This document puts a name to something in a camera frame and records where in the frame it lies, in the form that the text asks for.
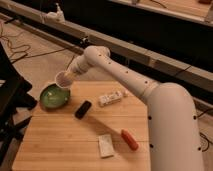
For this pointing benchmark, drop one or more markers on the white plastic bottle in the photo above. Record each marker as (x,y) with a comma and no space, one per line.
(112,97)

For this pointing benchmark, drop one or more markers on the black chair frame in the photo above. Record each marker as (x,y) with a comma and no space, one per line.
(13,94)

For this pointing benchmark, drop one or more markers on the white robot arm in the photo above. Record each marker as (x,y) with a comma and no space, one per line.
(173,128)

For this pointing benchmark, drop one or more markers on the orange red marker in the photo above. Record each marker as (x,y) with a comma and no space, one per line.
(129,140)

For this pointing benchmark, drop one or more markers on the white object on rail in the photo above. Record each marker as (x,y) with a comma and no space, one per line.
(58,15)

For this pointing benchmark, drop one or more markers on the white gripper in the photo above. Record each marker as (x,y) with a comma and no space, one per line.
(79,66)

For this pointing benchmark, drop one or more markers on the black rectangular block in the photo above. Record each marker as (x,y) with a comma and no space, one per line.
(82,110)

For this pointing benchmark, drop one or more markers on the green ceramic bowl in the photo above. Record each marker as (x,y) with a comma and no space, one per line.
(53,97)

